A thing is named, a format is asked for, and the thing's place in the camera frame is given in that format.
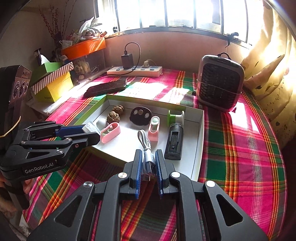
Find pink cable winder clip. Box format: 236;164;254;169
100;122;121;144

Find large brown walnut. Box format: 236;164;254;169
106;111;120;124

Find small brown walnut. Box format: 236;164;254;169
112;105;125;115

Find black rectangular battery pack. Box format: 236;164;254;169
164;123;184;161

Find black three-button remote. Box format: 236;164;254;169
129;106;152;126

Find pink clip with green pad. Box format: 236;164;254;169
148;116;160;142

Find green silver spool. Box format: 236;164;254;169
167;110;185;127

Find white round knob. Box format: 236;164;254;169
96;118;108;131

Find person's left hand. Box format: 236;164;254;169
1;171;35;194

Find yellow box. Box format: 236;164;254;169
35;72;73;103

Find green box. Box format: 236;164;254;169
29;62;62;87

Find plaid pink green cloth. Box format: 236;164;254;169
23;68;287;241

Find green white cardboard tray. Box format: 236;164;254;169
75;95;204;181

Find orange box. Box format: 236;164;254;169
61;37;106;60

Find black smartphone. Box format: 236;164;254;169
83;79;127;98

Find red twig branches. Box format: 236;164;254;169
38;1;77;49

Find black charger adapter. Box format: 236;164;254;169
121;54;134;69

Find small beige plug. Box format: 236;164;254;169
142;59;156;68

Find white power strip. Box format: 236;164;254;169
107;66;163;77

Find small grey fan heater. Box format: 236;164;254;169
196;52;244;112

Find cream heart pattern curtain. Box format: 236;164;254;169
241;1;295;148

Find black charger cable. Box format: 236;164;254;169
92;42;142;77

